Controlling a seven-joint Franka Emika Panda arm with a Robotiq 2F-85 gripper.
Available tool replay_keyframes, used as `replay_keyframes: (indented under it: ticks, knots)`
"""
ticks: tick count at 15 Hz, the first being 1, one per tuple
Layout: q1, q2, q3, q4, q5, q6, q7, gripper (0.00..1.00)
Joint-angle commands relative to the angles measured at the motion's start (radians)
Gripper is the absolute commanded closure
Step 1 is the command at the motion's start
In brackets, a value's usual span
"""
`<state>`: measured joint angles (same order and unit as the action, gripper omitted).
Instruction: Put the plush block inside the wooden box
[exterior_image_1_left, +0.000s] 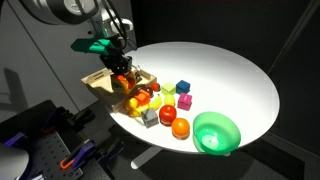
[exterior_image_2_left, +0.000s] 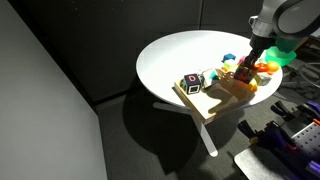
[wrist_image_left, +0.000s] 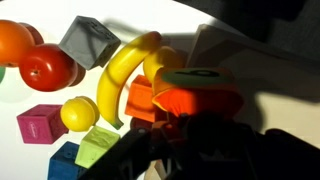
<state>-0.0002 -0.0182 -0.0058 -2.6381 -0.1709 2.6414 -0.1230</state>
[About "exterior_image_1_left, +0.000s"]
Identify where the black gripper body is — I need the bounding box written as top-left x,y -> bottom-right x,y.
99,49 -> 133,74

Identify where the orange plush block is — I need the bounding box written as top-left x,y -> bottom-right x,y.
110,70 -> 137,96

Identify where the wooden tray box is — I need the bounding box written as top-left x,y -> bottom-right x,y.
80,67 -> 158,114

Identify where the orange cube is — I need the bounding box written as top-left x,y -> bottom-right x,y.
133,88 -> 152,108

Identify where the small red toy fruit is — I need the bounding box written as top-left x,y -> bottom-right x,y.
150,82 -> 161,93

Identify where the yellow toy lemon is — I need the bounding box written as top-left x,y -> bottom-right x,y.
124,97 -> 139,113

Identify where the yellow toy banana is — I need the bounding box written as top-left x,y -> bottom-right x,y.
128,94 -> 164,119

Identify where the light green cube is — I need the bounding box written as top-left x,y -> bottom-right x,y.
161,82 -> 177,97

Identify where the yellow-green toy fruit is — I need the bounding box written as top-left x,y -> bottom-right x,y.
163,93 -> 177,107

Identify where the gray cube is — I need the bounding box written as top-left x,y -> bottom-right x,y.
140,107 -> 160,129

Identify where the blue cube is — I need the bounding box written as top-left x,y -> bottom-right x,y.
175,79 -> 191,95

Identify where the red toy tomato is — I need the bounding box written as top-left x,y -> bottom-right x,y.
158,104 -> 178,127

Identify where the magenta cube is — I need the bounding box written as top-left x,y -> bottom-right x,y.
177,92 -> 193,112

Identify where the toy orange fruit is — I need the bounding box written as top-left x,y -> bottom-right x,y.
171,117 -> 191,141

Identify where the white table leg base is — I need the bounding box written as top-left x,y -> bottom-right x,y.
130,146 -> 163,170

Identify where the black perforated mounting board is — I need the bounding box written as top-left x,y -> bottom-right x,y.
0,99 -> 116,180

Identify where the green plastic bowl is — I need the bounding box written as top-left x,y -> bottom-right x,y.
192,111 -> 242,156

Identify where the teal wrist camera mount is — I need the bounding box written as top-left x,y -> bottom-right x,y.
70,37 -> 116,56

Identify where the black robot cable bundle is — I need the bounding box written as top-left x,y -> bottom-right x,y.
99,0 -> 130,46

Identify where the purple clamp orange handle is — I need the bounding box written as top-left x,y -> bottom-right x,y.
59,139 -> 98,171
40,106 -> 70,135

